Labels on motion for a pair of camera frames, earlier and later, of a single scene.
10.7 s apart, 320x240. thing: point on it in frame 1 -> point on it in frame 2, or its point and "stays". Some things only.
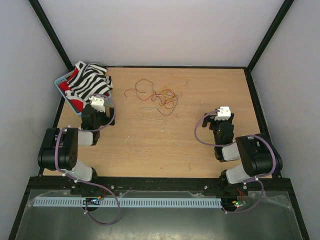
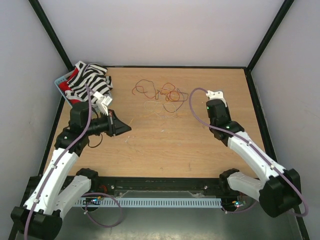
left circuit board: x=91 y=201 stays
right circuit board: x=238 y=203 stays
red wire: x=137 y=94 -> x=172 y=90
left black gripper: x=108 y=120 -> x=115 y=126
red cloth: x=64 y=86 stays
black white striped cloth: x=88 y=81 stays
